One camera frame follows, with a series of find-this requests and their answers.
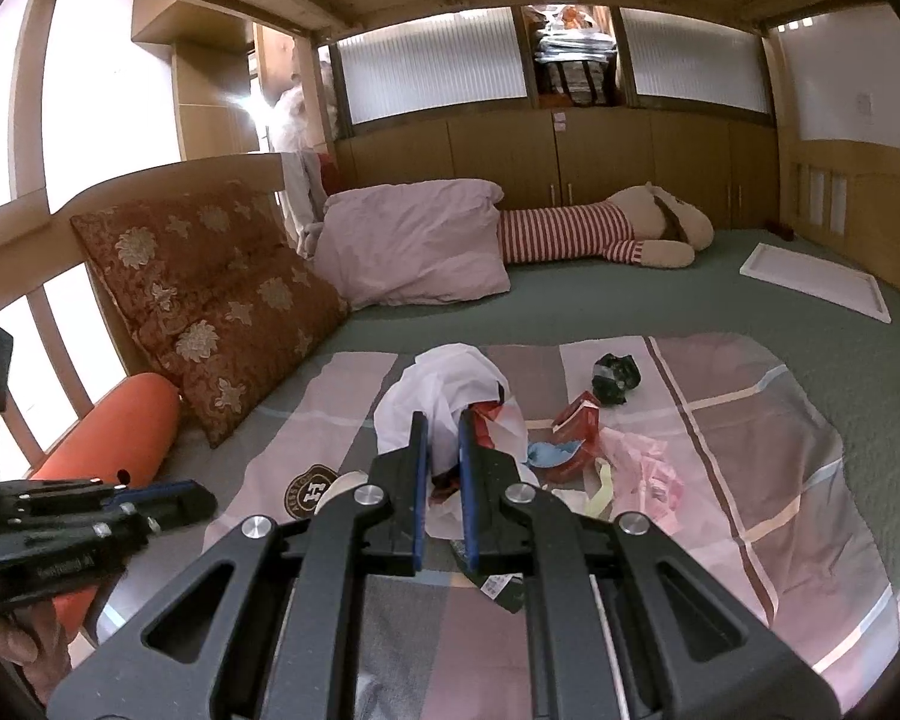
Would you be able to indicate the wooden wardrobe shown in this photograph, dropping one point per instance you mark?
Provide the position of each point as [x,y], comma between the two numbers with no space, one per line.
[202,90]

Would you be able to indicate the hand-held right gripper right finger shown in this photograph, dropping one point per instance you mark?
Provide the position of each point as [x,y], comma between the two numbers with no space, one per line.
[469,499]

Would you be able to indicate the white plastic bag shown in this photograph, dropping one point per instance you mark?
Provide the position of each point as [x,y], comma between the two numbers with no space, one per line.
[435,390]

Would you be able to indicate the plaid pink grey blanket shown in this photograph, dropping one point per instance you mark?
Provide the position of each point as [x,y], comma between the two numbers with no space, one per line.
[742,465]

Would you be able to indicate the black crumpled wrapper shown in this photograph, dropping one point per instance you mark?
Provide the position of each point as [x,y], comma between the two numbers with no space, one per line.
[615,379]

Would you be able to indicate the white fluffy garment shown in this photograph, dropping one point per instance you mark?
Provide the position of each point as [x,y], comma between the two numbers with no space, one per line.
[291,120]

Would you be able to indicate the pink crumpled paper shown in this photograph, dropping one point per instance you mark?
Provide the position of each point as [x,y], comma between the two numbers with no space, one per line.
[641,472]

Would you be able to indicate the brown floral cushion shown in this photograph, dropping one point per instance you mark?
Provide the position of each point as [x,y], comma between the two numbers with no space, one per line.
[195,300]

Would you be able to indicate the wooden wall cabinet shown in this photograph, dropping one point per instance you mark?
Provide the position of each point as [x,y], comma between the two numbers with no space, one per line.
[495,150]

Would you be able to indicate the black wrapper with white label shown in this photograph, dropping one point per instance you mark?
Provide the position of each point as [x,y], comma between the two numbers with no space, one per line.
[499,585]

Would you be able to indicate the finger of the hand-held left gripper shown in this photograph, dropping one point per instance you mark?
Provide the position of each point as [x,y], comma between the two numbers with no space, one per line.
[176,506]

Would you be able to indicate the wooden bed footboard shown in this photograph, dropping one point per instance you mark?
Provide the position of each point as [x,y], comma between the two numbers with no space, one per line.
[877,187]

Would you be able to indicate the frosted ribbed glass panel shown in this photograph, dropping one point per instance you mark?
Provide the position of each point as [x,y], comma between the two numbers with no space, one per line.
[694,60]
[431,64]

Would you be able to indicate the hanging grey cloth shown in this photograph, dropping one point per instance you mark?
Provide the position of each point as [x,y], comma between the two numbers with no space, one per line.
[304,195]

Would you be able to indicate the stack of folded cloths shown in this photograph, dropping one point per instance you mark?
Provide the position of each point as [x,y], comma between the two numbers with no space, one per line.
[574,34]

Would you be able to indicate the yellow paper strip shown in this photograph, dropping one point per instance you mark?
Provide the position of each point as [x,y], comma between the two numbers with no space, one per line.
[601,491]

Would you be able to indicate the white wall socket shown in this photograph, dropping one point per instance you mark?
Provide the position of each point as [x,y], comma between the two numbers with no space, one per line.
[865,105]

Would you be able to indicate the green bed sheet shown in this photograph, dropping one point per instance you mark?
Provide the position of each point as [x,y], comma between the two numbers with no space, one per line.
[615,300]

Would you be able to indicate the person's left hand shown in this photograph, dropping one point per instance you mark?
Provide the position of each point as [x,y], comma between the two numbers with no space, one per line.
[15,645]

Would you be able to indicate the blue cloth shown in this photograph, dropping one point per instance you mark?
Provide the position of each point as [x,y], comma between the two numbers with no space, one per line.
[551,454]

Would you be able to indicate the pink pillow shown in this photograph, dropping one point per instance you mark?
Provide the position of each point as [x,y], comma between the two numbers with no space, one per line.
[412,247]

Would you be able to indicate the striped plush toy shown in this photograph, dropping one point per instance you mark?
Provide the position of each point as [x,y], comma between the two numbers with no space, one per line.
[570,232]

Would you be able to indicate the red cardboard box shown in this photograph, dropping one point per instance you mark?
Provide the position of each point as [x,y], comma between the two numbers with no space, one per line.
[574,431]

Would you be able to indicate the orange bolster pillow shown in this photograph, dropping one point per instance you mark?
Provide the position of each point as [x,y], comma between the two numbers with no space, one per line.
[120,427]

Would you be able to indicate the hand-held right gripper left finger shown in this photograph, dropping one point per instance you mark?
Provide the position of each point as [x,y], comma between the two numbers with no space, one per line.
[418,491]

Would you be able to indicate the white flat tray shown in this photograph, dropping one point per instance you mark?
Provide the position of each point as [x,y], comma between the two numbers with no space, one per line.
[814,277]

